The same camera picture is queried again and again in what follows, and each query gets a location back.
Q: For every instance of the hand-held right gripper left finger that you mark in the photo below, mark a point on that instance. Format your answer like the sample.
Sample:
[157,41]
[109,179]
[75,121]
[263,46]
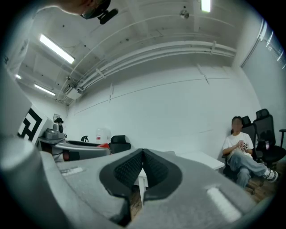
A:
[89,183]

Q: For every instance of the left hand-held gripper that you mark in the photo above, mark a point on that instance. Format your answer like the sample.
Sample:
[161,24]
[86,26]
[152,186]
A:
[51,134]

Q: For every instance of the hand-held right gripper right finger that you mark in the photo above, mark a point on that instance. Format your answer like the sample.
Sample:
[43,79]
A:
[192,192]

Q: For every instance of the white ceiling air conditioner unit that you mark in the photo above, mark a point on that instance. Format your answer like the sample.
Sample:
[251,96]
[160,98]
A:
[73,92]

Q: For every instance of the pile of clear plastic jugs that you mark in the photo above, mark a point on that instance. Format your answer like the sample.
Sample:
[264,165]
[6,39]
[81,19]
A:
[103,135]

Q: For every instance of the black office chair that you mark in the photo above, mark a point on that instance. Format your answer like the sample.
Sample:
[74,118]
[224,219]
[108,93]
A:
[119,144]
[267,127]
[250,132]

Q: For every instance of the long ceiling light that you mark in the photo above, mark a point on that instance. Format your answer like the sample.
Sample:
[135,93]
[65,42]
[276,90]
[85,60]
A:
[205,5]
[57,48]
[44,90]
[18,76]

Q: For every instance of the white ceiling pipes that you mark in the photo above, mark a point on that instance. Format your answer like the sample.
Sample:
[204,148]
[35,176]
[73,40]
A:
[156,53]

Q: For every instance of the person's face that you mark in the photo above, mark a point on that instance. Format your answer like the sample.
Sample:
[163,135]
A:
[76,6]

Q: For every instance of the round ceiling sensor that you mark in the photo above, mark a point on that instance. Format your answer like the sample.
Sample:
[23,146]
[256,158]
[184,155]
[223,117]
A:
[184,14]

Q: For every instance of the framed wall notice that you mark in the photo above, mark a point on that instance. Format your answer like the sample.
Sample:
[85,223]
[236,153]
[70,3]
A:
[56,117]

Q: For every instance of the black head-worn camera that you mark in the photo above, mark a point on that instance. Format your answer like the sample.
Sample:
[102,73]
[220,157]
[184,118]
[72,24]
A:
[108,15]

